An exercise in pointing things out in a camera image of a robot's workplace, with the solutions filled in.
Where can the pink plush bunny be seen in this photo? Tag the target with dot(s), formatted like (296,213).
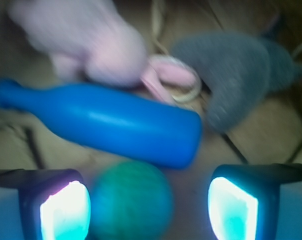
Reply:
(89,38)

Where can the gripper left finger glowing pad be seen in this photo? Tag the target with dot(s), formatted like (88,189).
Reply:
(43,204)

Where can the green textured ball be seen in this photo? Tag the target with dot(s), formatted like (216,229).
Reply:
(131,201)

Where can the grey plush bunny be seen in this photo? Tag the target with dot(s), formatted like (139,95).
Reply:
(239,69)

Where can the blue plastic bottle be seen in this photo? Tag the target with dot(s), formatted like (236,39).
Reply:
(112,121)

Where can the brown paper bag tray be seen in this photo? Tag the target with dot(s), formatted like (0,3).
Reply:
(270,134)

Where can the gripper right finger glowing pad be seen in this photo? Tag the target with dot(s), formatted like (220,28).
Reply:
(256,202)

